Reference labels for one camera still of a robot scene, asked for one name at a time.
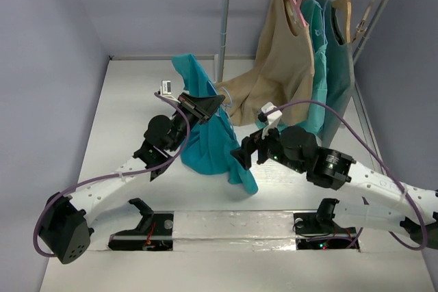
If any turquoise blue t shirt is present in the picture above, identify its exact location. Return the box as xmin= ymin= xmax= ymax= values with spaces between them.
xmin=172 ymin=54 xmax=258 ymax=194

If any teal green t shirt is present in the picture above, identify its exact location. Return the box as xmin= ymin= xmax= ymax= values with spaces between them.
xmin=283 ymin=0 xmax=327 ymax=134

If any dark teal grey shirt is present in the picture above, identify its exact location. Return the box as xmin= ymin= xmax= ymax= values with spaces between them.
xmin=317 ymin=0 xmax=355 ymax=147

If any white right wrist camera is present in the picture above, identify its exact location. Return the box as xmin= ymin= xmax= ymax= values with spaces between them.
xmin=257 ymin=102 xmax=282 ymax=139

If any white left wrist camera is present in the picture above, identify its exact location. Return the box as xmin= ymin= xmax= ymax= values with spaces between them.
xmin=159 ymin=80 xmax=172 ymax=96

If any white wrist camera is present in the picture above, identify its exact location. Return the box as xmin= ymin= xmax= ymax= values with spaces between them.
xmin=257 ymin=102 xmax=282 ymax=139
xmin=159 ymin=80 xmax=172 ymax=96

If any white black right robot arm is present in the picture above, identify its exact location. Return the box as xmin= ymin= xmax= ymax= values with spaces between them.
xmin=231 ymin=127 xmax=437 ymax=249

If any wooden clip hanger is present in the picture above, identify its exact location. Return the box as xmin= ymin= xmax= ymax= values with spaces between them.
xmin=351 ymin=0 xmax=376 ymax=43

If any wooden coat hanger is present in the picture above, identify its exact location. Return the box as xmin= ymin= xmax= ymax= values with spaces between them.
xmin=332 ymin=0 xmax=352 ymax=44

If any light blue wire hanger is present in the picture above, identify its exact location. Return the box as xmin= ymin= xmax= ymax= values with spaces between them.
xmin=216 ymin=87 xmax=237 ymax=140

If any beige t shirt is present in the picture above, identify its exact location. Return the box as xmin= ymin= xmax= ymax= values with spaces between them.
xmin=216 ymin=0 xmax=315 ymax=126

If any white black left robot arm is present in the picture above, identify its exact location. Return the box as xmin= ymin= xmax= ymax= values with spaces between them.
xmin=32 ymin=92 xmax=225 ymax=265

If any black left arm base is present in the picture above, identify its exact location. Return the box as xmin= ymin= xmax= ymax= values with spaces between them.
xmin=107 ymin=198 xmax=175 ymax=252

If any blue hanger on rack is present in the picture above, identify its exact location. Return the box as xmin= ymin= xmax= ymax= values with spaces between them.
xmin=322 ymin=0 xmax=329 ymax=46

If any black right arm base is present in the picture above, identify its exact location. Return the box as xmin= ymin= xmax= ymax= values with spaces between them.
xmin=292 ymin=198 xmax=360 ymax=251

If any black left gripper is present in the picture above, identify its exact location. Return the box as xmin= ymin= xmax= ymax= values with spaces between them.
xmin=168 ymin=93 xmax=224 ymax=152

